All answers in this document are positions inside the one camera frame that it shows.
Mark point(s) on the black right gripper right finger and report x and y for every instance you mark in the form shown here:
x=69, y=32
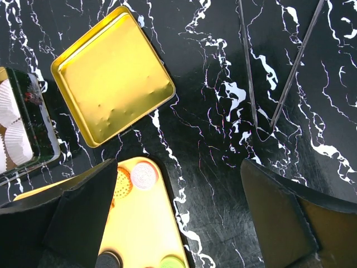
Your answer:
x=297, y=226

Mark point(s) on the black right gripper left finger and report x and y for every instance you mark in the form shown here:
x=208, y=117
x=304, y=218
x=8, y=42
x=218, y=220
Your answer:
x=61, y=226

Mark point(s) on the black sandwich cookie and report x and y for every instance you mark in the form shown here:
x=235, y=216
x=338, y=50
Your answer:
x=108, y=260

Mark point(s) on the metal tongs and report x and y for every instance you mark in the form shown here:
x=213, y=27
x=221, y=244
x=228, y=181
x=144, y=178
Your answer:
x=274, y=35

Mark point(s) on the orange round waffle cookie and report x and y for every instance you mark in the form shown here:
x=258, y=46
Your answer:
x=123, y=184

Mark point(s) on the pink sandwich cookie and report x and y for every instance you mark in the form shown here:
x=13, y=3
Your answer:
x=143, y=175

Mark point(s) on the white paper cup liner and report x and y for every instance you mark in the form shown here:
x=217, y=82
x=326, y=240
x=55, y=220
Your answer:
x=17, y=143
x=9, y=108

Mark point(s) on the green sandwich cookie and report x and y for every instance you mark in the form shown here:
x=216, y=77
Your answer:
x=171, y=262

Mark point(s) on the dark cookie tin box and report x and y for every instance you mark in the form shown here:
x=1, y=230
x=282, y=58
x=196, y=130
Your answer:
x=36, y=121

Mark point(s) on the gold tin lid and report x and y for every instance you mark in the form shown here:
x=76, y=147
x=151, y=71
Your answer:
x=111, y=77

